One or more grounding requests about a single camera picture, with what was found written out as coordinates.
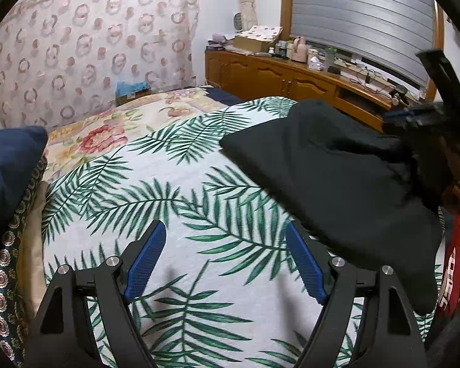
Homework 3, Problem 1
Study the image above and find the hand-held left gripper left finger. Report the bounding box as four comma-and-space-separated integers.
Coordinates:
23, 220, 167, 368

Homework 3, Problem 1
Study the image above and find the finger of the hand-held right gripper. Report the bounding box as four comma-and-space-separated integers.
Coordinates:
383, 103, 444, 136

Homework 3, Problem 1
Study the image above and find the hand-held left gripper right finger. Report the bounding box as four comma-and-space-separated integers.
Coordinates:
286, 222, 427, 368

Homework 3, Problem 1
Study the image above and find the black printed t-shirt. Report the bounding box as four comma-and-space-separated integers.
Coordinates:
219, 100, 444, 314

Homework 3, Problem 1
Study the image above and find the person's right hand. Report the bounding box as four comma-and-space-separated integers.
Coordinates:
446, 141, 460, 197

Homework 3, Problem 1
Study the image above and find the white power strip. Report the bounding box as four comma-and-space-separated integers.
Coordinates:
345, 65, 389, 86

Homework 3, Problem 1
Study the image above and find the green leaf print blanket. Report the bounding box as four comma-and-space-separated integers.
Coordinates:
41, 97, 445, 368

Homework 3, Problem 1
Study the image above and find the grey window blind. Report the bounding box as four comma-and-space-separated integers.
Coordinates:
291, 0, 436, 86

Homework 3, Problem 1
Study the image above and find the floral bed sheet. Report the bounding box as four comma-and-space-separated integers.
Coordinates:
42, 87, 229, 185

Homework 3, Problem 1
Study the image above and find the pink kettle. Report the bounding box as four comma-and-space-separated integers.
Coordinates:
291, 36, 308, 62

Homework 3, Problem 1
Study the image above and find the dark medallion pattern cloth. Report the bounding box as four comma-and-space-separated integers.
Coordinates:
0, 156, 49, 367

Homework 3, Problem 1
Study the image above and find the wooden cabinet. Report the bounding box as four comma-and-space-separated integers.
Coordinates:
205, 48, 407, 132

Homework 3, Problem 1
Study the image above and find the red printed cloth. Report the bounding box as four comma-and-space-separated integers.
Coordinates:
434, 215, 460, 317

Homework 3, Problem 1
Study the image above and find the navy blue pillow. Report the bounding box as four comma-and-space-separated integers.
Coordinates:
0, 125, 49, 263

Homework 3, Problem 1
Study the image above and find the blue plastic bag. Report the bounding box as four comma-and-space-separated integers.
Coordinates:
116, 80, 152, 105

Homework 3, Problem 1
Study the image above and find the cardboard box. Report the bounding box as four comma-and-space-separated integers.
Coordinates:
233, 34, 271, 53

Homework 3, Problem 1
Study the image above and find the navy blue bedding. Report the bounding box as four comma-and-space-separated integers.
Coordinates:
206, 87, 243, 107

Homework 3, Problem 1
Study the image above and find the wooden window frame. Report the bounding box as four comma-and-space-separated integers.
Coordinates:
280, 0, 445, 100

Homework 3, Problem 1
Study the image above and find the ring pattern sheer curtain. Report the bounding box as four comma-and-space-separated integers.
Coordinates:
0, 0, 201, 135

